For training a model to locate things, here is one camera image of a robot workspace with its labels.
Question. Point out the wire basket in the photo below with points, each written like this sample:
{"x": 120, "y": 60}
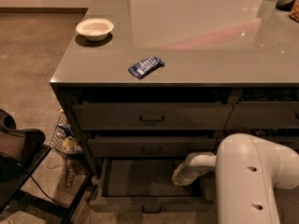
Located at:
{"x": 58, "y": 158}

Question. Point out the grey drawer cabinet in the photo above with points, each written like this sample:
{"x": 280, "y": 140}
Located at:
{"x": 214, "y": 51}

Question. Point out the yellow item in basket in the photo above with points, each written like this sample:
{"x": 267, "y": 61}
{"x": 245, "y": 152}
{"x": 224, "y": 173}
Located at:
{"x": 71, "y": 146}

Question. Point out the brown snack container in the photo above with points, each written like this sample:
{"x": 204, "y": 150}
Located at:
{"x": 294, "y": 13}

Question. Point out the black chair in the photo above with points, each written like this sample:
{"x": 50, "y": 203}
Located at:
{"x": 21, "y": 153}

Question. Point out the blue snack packet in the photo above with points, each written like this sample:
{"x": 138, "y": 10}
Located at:
{"x": 145, "y": 67}

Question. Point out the blue item in basket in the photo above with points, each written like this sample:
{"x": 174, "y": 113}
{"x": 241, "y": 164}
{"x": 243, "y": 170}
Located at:
{"x": 67, "y": 129}

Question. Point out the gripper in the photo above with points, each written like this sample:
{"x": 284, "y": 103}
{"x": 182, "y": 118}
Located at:
{"x": 188, "y": 172}

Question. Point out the white paper bowl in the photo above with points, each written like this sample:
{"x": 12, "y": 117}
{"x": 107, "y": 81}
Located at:
{"x": 95, "y": 29}

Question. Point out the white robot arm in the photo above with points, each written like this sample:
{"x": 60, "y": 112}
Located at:
{"x": 248, "y": 169}

